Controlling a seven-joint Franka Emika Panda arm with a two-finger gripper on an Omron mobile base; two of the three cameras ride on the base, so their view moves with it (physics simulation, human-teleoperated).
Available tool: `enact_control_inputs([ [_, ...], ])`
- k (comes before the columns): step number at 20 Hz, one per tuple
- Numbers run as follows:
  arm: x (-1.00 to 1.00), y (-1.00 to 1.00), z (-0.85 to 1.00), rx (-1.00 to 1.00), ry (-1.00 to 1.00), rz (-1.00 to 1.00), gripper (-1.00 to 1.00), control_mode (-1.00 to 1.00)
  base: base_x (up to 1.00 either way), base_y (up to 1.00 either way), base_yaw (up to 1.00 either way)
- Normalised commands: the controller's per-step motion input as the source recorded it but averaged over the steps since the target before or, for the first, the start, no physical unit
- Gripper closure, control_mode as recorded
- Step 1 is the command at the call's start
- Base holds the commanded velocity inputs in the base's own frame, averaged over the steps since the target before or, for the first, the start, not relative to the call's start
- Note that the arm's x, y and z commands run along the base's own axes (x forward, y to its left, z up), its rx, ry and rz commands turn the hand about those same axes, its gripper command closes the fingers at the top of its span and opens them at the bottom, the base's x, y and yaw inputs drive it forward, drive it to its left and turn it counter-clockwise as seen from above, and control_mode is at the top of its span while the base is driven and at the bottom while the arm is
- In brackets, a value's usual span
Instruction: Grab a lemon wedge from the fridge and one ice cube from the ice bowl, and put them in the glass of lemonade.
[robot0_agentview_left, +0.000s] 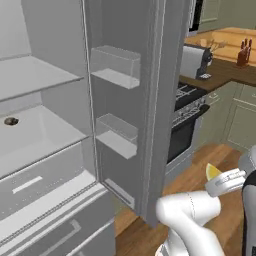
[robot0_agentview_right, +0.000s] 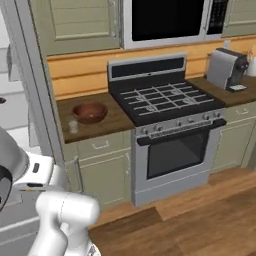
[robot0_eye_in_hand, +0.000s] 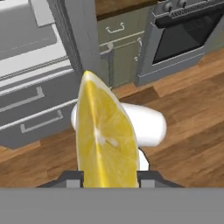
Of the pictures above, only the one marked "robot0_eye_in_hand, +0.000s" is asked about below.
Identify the grey fridge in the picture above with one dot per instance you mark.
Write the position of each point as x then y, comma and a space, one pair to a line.
26, 43

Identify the grey fridge door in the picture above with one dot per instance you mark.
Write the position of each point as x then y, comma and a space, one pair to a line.
83, 35

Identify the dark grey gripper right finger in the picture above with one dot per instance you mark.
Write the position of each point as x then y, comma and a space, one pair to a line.
150, 179

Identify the green cupboard door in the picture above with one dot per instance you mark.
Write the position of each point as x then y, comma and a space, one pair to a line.
125, 67

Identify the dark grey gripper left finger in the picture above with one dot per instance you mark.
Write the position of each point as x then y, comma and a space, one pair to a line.
70, 179

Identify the grey oven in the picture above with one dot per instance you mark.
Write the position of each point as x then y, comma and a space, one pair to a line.
145, 58

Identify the yellow lemon wedge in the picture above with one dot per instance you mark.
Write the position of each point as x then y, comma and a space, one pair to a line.
105, 131

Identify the grey fridge drawer front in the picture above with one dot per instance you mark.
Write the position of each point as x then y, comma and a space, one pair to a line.
55, 87
11, 135

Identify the green drawer front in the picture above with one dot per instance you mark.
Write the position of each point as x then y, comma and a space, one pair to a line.
132, 26

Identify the white round object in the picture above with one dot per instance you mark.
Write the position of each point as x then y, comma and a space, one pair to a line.
147, 125

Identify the grey oven knob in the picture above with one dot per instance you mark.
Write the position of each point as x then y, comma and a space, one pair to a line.
167, 7
182, 3

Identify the black glass oven door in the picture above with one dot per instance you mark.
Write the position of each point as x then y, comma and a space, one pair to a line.
180, 40

